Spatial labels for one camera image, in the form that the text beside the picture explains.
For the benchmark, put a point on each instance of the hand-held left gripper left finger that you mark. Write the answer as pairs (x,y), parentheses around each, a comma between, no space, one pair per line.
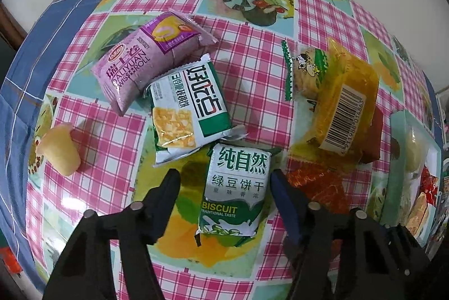
(165,205)

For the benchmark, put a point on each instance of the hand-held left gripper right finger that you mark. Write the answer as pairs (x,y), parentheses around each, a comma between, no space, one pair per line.
(284,205)

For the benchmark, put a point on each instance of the green biscuit packet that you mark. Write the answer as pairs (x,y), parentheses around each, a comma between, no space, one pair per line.
(235,187)

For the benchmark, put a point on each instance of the pale green tray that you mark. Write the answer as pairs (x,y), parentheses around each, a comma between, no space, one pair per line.
(396,159)

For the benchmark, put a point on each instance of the purple swiss roll packet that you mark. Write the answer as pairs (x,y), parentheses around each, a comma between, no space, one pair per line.
(140,71)

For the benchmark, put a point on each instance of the orange transparent wrapper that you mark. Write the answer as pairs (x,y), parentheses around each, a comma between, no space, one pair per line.
(315,184)

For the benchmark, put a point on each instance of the green white cracker packet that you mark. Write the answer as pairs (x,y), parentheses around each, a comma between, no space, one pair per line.
(182,110)

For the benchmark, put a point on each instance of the dark red snack packet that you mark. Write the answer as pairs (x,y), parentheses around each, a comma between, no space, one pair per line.
(374,138)

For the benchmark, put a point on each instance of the yellow jelly cup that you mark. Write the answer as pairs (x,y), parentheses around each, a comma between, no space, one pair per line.
(59,149)

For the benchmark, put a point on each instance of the clear green-edged cookie packet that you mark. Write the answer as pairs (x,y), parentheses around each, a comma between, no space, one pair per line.
(308,75)

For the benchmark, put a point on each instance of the orange transparent cake packet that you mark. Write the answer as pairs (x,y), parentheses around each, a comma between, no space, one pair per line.
(350,89)

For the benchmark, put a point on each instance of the blue plaid cloth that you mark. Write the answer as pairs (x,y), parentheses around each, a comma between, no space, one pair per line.
(14,131)

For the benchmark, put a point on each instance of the brown wooden frame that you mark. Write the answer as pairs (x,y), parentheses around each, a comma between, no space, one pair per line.
(10,22)

